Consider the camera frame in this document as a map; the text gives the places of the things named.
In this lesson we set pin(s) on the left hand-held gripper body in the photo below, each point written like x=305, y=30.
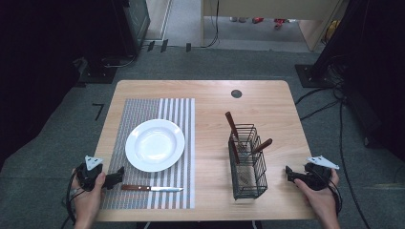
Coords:
x=89, y=175

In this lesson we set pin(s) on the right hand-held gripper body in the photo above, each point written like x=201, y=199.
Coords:
x=316, y=176

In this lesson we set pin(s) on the person's right hand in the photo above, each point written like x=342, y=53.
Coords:
x=320, y=203

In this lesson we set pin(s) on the person's left hand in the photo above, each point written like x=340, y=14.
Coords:
x=87, y=203

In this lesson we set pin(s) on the white round plate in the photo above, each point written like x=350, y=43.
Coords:
x=154, y=145

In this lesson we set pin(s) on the striped woven placemat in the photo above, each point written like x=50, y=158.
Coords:
x=165, y=197

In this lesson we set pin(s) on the black stand foot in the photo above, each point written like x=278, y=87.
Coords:
x=97, y=71

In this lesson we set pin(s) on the dark cabinet with glass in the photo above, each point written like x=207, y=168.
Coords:
x=137, y=22

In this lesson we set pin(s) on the light wooden desk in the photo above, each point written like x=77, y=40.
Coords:
x=270, y=8

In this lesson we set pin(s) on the black stand base plate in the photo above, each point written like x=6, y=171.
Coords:
x=307, y=76

